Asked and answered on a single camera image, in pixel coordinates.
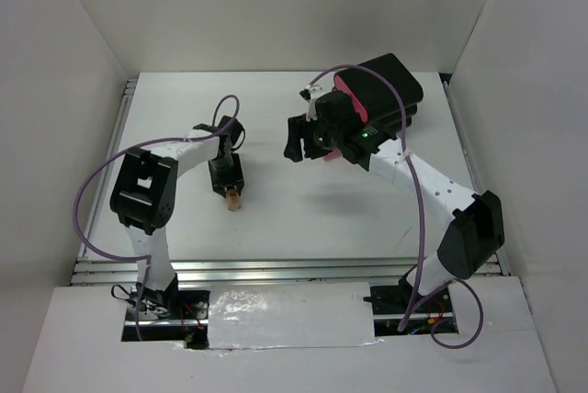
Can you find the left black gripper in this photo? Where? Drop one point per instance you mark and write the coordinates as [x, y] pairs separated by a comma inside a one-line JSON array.
[[235, 178]]

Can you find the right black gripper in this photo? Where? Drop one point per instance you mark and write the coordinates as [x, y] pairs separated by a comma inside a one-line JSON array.
[[298, 128]]

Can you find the BB foundation pump bottle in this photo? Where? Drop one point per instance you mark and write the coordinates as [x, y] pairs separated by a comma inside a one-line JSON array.
[[233, 200]]

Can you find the pink top drawer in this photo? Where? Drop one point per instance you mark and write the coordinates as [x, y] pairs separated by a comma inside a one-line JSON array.
[[340, 85]]

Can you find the black drawer organizer case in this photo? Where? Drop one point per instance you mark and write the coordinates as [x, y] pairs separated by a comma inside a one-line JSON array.
[[377, 98]]

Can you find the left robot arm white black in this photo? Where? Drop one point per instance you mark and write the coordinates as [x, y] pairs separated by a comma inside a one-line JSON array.
[[144, 194]]

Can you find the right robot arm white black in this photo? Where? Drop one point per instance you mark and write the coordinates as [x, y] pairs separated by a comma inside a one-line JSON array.
[[473, 223]]

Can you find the white foil-taped board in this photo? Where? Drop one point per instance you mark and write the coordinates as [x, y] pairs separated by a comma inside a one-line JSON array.
[[313, 315]]

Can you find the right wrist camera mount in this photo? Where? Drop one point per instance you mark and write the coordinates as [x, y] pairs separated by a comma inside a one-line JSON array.
[[311, 93]]

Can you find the aluminium left rail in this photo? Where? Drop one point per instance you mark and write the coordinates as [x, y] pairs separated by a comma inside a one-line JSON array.
[[103, 173]]

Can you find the aluminium rail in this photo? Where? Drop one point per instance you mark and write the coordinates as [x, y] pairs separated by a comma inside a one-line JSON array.
[[103, 173], [206, 273], [501, 258]]

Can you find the aluminium front rail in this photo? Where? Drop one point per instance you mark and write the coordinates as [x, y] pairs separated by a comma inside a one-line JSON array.
[[206, 273]]

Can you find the aluminium right rail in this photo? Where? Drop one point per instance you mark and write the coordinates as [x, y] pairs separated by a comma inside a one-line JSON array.
[[501, 258]]

